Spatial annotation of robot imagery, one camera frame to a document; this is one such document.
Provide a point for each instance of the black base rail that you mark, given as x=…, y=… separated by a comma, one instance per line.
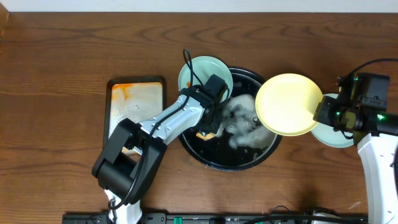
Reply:
x=160, y=218

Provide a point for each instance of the black round tray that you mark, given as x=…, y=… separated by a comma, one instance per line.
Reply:
x=241, y=141

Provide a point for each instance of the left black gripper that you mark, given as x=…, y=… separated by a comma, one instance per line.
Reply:
x=211, y=125

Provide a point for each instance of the yellow plate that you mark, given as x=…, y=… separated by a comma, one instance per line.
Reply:
x=286, y=104

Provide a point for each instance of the green yellow sponge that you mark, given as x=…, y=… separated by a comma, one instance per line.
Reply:
x=204, y=136

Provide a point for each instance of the mint plate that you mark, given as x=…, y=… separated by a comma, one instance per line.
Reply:
x=329, y=137
x=204, y=67

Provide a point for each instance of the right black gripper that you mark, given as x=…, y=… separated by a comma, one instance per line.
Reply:
x=322, y=109

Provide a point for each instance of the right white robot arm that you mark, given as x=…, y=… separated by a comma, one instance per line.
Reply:
x=374, y=133

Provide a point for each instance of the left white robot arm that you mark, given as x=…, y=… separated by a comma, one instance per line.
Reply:
x=130, y=159

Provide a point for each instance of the black rectangular soapy tray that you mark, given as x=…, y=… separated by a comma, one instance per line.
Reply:
x=135, y=98

